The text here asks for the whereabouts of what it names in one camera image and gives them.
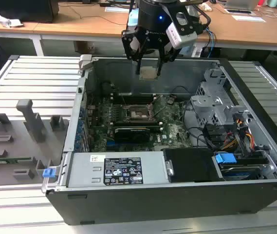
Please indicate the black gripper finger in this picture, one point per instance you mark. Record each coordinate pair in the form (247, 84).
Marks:
(129, 44)
(166, 54)

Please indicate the silver CPU plate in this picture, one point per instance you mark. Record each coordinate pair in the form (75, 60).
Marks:
(148, 72)

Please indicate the black RAM slot bank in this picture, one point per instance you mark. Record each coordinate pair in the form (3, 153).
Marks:
(135, 123)
(138, 98)

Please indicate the CPU socket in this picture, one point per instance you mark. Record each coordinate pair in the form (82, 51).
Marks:
(138, 114)

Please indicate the pale blue teach pendant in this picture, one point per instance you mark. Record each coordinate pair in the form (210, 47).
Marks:
(187, 51)

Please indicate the white paper sheet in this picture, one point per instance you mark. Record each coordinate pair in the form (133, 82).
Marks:
(116, 9)
(247, 18)

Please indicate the round coin battery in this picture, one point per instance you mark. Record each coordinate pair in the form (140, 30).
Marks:
(171, 100)

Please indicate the wooden desk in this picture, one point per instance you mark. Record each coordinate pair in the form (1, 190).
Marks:
(79, 26)

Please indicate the beige cloth bag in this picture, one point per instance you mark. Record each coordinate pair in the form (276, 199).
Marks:
(206, 6)

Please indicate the silver metal drive cage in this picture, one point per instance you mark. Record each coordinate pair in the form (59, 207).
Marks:
(208, 104)

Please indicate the green motherboard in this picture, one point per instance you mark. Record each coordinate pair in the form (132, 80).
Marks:
(172, 131)

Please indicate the black graphics card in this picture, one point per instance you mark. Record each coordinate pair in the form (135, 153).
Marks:
(132, 135)

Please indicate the silver laptop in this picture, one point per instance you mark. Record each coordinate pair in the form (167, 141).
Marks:
(240, 3)

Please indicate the black plastic shroud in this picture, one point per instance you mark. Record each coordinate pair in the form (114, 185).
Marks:
(191, 165)

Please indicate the black monitor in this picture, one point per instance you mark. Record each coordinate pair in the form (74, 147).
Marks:
(19, 9)

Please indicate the pale green cup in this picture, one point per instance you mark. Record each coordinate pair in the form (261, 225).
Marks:
(274, 2)

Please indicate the blue disk carrier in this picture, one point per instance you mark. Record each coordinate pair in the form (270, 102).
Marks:
(224, 161)

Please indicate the crumpled white paper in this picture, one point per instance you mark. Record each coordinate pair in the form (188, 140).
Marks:
(9, 22)

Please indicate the grey power supply unit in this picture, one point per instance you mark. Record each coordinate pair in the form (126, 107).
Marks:
(84, 170)

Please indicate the black open PC case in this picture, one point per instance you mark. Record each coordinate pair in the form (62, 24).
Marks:
(153, 204)

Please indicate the blue case latch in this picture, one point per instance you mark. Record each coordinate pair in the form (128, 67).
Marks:
(48, 173)

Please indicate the grey parts rack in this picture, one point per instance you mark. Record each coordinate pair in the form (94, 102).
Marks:
(14, 146)

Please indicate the green RAM stick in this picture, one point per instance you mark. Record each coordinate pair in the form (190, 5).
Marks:
(11, 160)

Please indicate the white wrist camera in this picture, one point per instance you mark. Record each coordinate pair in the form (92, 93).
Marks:
(177, 36)

